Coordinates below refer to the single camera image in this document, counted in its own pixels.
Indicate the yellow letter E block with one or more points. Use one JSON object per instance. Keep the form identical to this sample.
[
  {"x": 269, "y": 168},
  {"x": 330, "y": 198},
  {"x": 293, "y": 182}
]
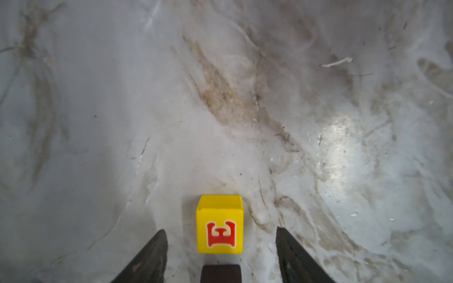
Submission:
[{"x": 220, "y": 224}]

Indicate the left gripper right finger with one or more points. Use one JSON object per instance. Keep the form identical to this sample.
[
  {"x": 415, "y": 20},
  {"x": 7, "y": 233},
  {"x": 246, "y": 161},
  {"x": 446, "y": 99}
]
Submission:
[{"x": 296, "y": 264}]

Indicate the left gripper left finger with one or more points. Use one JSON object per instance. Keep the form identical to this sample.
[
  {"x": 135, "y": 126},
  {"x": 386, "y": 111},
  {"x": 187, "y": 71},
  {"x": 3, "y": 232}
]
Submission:
[{"x": 150, "y": 263}]

